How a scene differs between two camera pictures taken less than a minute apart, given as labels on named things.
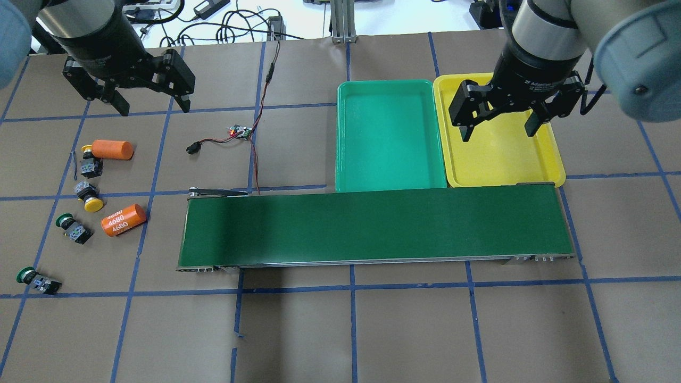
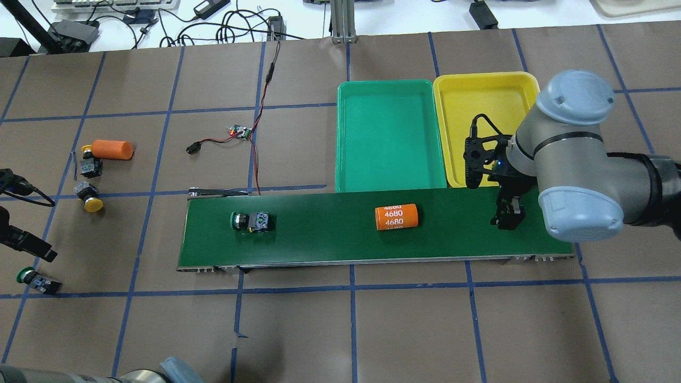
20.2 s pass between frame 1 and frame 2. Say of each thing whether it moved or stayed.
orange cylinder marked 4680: moved
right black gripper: moved
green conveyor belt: stayed
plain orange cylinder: stayed
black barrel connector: stayed
